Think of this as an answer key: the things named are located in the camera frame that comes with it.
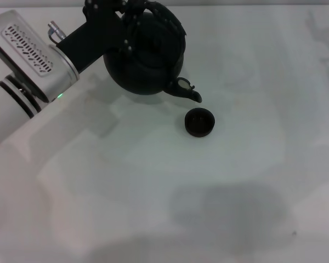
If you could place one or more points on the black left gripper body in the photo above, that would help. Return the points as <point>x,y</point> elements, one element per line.
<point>90,41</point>

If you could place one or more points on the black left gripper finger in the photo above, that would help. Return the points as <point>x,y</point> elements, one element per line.
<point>101,8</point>
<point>131,30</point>

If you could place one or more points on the small black teacup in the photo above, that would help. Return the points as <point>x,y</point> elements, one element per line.
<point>200,124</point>

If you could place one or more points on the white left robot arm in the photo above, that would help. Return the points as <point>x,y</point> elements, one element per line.
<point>5,123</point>

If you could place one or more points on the silver vented left wrist camera box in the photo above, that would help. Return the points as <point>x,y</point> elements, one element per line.
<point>24,46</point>

